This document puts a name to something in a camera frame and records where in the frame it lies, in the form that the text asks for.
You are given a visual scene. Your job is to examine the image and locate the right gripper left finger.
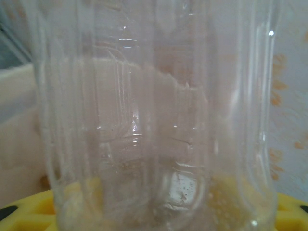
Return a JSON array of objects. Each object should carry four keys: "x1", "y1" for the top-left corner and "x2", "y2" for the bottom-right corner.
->
[{"x1": 0, "y1": 189, "x2": 57, "y2": 231}]

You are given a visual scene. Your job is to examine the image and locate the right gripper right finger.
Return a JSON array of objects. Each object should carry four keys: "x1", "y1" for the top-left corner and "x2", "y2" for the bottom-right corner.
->
[{"x1": 274, "y1": 192, "x2": 308, "y2": 231}]

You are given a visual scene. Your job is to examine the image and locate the clear ribbed bottle white cap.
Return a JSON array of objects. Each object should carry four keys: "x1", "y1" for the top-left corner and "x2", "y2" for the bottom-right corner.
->
[{"x1": 33, "y1": 0, "x2": 283, "y2": 231}]

